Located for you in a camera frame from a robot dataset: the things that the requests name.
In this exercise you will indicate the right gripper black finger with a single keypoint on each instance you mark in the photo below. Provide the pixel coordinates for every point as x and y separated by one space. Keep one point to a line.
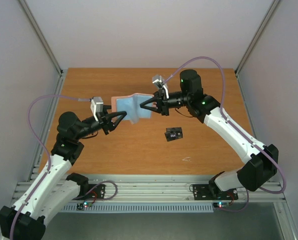
151 108
150 103

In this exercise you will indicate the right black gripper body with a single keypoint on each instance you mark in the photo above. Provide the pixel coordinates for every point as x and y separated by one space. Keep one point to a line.
162 102

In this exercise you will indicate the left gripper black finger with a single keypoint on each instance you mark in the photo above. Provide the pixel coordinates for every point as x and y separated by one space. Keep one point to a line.
114 119
107 108

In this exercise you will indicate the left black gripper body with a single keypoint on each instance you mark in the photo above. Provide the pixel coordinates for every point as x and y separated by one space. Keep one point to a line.
104 122

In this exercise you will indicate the pink leather card holder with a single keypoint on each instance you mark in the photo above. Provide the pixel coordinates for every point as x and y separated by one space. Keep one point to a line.
131 104

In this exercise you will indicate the black VIP credit card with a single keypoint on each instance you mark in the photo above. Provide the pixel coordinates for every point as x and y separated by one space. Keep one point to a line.
177 130

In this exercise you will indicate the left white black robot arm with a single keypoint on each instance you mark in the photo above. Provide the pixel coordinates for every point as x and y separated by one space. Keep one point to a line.
29 216

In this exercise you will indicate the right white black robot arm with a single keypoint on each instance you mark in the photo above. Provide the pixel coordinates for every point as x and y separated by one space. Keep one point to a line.
260 161

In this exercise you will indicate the left controller board with LEDs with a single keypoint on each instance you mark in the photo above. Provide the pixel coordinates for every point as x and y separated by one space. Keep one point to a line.
84 205

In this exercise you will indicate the controller board with leds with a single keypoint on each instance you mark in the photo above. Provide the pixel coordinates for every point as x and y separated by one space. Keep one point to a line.
222 204
84 205

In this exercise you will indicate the right controller board with LEDs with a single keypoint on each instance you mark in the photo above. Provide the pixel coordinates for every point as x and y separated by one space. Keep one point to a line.
222 204

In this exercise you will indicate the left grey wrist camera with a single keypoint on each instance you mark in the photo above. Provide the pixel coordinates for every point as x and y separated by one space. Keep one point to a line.
96 106

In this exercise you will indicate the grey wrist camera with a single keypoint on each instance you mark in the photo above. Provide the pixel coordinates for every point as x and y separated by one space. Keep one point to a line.
96 106
158 82

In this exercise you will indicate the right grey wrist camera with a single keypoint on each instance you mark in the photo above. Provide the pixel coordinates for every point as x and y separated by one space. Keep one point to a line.
158 82

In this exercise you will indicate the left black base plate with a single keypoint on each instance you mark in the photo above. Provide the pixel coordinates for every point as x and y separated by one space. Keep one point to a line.
96 192

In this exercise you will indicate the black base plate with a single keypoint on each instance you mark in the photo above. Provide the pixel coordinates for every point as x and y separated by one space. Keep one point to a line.
96 192
203 192

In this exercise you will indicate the aluminium rail base frame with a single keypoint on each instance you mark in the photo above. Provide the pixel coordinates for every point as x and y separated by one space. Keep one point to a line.
161 188

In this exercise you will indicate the grey slotted cable duct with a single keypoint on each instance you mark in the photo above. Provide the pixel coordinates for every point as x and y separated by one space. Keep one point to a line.
123 208

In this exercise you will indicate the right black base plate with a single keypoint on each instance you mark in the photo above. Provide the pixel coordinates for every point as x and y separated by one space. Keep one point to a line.
203 192

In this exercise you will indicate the left aluminium corner post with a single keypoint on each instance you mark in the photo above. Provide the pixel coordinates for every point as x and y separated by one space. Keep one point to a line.
34 24

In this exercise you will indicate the aluminium corner post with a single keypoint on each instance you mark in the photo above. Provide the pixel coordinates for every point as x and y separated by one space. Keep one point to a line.
34 24
258 34

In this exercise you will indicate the right aluminium corner post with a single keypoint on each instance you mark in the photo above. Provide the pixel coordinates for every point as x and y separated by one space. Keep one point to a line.
258 34

